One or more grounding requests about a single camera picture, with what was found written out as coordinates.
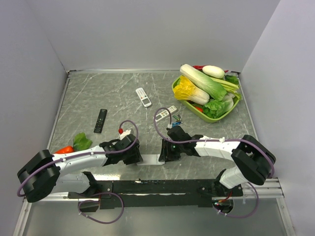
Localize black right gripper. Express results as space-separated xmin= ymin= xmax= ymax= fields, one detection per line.
xmin=158 ymin=138 xmax=184 ymax=162

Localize white remote control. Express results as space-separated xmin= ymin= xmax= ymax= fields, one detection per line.
xmin=136 ymin=154 xmax=165 ymax=166

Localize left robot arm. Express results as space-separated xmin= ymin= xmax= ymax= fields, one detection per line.
xmin=17 ymin=134 xmax=142 ymax=203

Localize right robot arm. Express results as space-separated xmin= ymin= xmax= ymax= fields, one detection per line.
xmin=159 ymin=126 xmax=276 ymax=196

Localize small white button remote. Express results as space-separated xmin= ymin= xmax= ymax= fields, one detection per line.
xmin=155 ymin=105 xmax=177 ymax=122

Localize black remote control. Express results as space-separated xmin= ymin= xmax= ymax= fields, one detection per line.
xmin=94 ymin=109 xmax=107 ymax=134

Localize white remote with screen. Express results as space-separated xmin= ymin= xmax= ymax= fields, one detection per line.
xmin=136 ymin=88 xmax=152 ymax=108

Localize green leaf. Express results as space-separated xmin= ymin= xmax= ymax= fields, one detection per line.
xmin=72 ymin=132 xmax=93 ymax=151

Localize green lettuce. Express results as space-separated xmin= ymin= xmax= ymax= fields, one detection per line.
xmin=203 ymin=95 xmax=234 ymax=119

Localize orange carrot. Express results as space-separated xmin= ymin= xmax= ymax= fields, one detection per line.
xmin=55 ymin=146 xmax=75 ymax=154

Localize yellow napa cabbage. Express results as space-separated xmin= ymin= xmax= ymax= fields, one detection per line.
xmin=173 ymin=76 xmax=210 ymax=105

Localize green plastic tray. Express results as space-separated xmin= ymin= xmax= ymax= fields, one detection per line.
xmin=172 ymin=76 xmax=241 ymax=123

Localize green napa cabbage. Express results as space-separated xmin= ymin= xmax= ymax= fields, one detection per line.
xmin=180 ymin=64 xmax=227 ymax=101

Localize green celery stalks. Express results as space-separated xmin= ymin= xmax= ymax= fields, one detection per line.
xmin=211 ymin=75 xmax=241 ymax=99

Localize red chili pepper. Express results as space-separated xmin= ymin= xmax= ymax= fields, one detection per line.
xmin=193 ymin=65 xmax=204 ymax=70

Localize white radish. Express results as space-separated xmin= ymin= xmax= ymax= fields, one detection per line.
xmin=202 ymin=65 xmax=225 ymax=79

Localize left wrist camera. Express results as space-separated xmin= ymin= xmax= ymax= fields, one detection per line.
xmin=119 ymin=128 xmax=134 ymax=140

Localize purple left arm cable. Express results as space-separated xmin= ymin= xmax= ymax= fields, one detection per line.
xmin=16 ymin=119 xmax=139 ymax=197

